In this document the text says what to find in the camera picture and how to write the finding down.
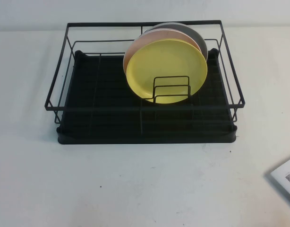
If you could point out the yellow plate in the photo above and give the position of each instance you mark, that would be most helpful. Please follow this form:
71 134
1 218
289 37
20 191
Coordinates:
164 61

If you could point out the pink plate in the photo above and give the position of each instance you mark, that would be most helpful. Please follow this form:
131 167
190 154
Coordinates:
145 40

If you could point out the grey plate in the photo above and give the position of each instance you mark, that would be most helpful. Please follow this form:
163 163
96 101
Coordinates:
194 35

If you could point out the black plastic drip tray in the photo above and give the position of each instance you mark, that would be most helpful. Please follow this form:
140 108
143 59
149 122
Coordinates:
100 132

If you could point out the white booklet with QR code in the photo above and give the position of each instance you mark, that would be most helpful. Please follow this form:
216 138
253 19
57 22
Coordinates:
286 179

